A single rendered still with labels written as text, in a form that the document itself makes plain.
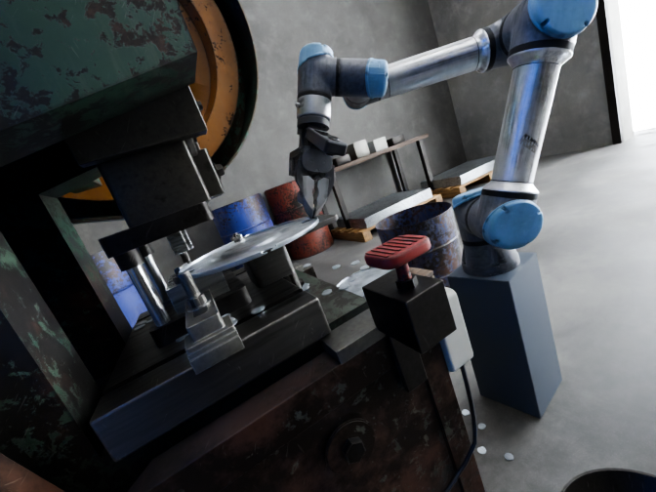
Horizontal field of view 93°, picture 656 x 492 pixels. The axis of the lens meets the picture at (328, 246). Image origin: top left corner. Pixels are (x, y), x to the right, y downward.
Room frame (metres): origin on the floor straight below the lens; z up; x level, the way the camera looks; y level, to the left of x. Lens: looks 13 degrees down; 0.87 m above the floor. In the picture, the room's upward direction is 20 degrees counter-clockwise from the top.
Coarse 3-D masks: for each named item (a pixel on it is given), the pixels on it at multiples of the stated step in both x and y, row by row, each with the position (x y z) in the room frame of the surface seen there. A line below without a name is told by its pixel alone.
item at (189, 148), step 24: (168, 144) 0.53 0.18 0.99; (192, 144) 0.54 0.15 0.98; (120, 168) 0.50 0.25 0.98; (144, 168) 0.51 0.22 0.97; (168, 168) 0.52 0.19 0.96; (192, 168) 0.53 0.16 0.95; (216, 168) 0.57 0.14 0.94; (120, 192) 0.49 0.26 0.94; (144, 192) 0.50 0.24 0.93; (168, 192) 0.51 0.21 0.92; (192, 192) 0.53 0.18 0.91; (216, 192) 0.56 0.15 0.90; (144, 216) 0.50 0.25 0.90
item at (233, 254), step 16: (288, 224) 0.74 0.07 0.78; (304, 224) 0.64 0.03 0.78; (256, 240) 0.62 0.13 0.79; (272, 240) 0.58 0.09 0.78; (288, 240) 0.50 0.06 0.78; (208, 256) 0.70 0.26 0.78; (224, 256) 0.58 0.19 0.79; (240, 256) 0.54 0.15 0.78; (256, 256) 0.48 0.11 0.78; (192, 272) 0.55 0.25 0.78; (208, 272) 0.48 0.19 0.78
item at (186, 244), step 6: (174, 234) 0.55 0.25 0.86; (180, 234) 0.56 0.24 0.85; (186, 234) 0.57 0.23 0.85; (168, 240) 0.55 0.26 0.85; (174, 240) 0.55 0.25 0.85; (180, 240) 0.56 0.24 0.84; (186, 240) 0.57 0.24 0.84; (174, 246) 0.55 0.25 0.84; (180, 246) 0.55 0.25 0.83; (186, 246) 0.56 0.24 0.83; (192, 246) 0.57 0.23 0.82; (174, 252) 0.55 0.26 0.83; (180, 252) 0.55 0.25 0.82
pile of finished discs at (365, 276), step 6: (360, 270) 1.39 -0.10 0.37; (366, 270) 1.37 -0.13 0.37; (372, 270) 1.35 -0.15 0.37; (378, 270) 1.32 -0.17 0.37; (384, 270) 1.30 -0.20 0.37; (360, 276) 1.33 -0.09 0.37; (366, 276) 1.29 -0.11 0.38; (372, 276) 1.26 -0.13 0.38; (378, 276) 1.24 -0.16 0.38; (342, 282) 1.34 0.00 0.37; (348, 282) 1.31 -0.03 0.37; (354, 282) 1.27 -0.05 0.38; (360, 282) 1.25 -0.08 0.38; (366, 282) 1.22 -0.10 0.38; (348, 288) 1.25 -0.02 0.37; (354, 288) 1.22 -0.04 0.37; (360, 288) 1.20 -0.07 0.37; (360, 294) 1.15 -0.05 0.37
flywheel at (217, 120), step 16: (192, 0) 0.99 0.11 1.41; (208, 0) 1.01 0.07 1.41; (192, 16) 1.01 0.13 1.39; (208, 16) 1.00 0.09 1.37; (192, 32) 1.01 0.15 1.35; (208, 32) 0.99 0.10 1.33; (224, 32) 1.01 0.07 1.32; (208, 48) 1.01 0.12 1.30; (224, 48) 1.00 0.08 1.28; (208, 64) 1.02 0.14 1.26; (224, 64) 1.00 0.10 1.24; (208, 80) 1.01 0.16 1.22; (224, 80) 0.99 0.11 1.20; (208, 96) 1.00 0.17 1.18; (224, 96) 0.98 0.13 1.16; (208, 112) 0.98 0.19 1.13; (224, 112) 0.98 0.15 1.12; (208, 128) 0.95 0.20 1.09; (224, 128) 0.97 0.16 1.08; (208, 144) 0.95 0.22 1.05; (80, 192) 0.82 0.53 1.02; (96, 192) 0.83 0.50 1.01
